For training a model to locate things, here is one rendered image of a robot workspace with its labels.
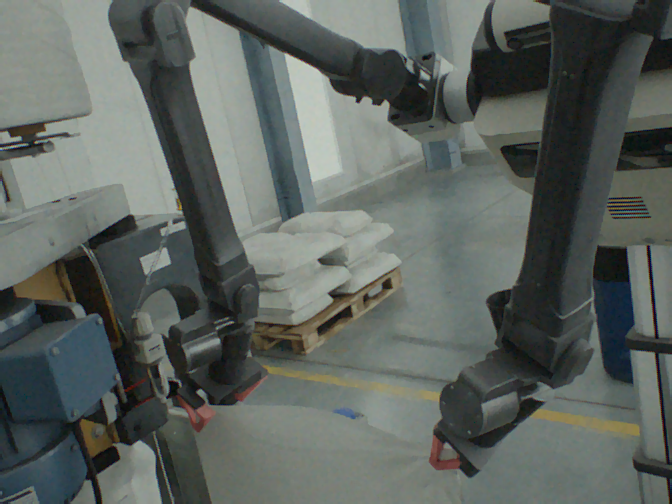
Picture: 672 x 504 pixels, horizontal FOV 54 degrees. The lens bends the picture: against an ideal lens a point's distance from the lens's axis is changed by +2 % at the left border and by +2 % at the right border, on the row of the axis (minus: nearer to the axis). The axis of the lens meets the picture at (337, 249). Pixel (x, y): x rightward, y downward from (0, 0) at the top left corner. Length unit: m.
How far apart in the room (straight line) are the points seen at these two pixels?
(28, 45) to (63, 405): 0.40
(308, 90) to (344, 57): 6.72
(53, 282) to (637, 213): 0.93
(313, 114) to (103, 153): 2.80
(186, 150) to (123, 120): 5.17
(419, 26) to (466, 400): 9.07
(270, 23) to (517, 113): 0.41
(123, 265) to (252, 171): 5.84
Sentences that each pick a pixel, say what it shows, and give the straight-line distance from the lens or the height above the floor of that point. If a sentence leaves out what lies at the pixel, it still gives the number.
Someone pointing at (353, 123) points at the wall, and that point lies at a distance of 8.34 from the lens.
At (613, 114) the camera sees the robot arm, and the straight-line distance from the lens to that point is 0.54.
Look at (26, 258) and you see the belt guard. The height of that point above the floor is 1.39.
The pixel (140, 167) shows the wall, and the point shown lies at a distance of 6.05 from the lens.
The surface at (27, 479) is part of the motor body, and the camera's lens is 0.85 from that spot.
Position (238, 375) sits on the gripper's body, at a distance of 1.03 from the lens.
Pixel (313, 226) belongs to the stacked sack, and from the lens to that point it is 4.51.
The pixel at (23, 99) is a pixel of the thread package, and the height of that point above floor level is 1.56.
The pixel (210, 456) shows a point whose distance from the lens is 1.15.
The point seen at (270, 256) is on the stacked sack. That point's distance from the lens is 3.88.
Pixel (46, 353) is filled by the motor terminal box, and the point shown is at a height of 1.30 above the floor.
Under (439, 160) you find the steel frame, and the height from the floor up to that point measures 0.16.
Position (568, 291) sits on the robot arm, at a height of 1.28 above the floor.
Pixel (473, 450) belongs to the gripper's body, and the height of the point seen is 1.08.
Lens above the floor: 1.50
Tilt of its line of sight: 14 degrees down
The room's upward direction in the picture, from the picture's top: 12 degrees counter-clockwise
